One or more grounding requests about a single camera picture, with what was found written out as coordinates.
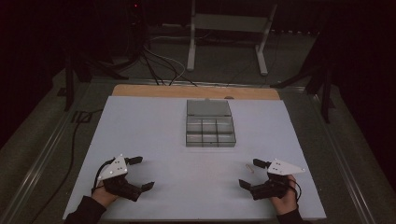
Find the small pale stick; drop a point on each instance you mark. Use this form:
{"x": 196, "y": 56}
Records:
{"x": 249, "y": 168}

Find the grey metal stand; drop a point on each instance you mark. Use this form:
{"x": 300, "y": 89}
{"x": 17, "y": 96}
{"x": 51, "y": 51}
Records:
{"x": 229, "y": 23}

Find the clear plastic compartment box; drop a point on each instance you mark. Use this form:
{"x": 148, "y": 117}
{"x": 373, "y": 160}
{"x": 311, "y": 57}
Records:
{"x": 209, "y": 123}

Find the person's right hand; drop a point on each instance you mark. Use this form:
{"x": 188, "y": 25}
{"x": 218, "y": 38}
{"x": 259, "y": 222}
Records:
{"x": 285, "y": 203}

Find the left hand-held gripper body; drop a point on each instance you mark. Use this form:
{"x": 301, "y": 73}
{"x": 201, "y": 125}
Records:
{"x": 115, "y": 169}

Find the metal frame rail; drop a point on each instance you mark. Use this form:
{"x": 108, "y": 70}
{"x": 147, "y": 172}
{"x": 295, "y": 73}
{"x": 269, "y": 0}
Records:
{"x": 40, "y": 163}
{"x": 345, "y": 169}

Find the person's left hand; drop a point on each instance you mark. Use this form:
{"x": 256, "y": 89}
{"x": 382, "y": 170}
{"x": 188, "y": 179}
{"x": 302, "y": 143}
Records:
{"x": 101, "y": 196}

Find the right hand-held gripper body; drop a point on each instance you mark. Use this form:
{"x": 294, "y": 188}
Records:
{"x": 281, "y": 168}

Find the dark device with red light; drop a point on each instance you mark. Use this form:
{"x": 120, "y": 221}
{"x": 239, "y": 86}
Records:
{"x": 135, "y": 21}

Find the black tripod stand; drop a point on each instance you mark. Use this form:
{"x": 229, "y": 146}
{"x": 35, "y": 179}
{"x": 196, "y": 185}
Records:
{"x": 326, "y": 97}
{"x": 69, "y": 88}

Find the white table board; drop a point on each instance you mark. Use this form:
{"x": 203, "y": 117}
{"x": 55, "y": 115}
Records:
{"x": 171, "y": 177}

